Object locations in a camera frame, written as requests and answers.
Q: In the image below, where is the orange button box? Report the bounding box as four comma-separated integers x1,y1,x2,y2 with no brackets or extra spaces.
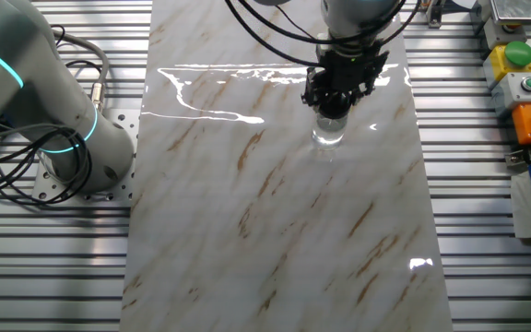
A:
512,101,531,146

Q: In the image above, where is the thick grey robot cable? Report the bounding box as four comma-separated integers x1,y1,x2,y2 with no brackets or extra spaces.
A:
47,26,111,113

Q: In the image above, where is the clear glass jar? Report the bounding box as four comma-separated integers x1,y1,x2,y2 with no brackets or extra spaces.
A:
311,113,348,151

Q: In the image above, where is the white marble pattern board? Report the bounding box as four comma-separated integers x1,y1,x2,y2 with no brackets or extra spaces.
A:
118,0,454,332

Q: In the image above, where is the grey box red button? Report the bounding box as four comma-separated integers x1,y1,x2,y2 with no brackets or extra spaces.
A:
483,18,528,51

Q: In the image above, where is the silver metal plate box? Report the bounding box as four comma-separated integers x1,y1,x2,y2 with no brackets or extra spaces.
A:
490,0,531,25

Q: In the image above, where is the grey box green button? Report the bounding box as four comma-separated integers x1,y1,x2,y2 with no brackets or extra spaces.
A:
490,72,531,119

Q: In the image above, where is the aluminium pole with foot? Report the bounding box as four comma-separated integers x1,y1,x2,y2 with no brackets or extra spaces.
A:
424,0,447,30

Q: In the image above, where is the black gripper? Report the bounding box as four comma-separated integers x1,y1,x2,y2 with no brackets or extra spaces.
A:
300,41,391,111

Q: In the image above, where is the perforated robot base plate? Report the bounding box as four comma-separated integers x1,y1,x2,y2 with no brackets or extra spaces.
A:
32,108,140,203

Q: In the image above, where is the yellow box green mushroom button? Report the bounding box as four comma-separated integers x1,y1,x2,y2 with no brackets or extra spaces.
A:
482,40,531,91

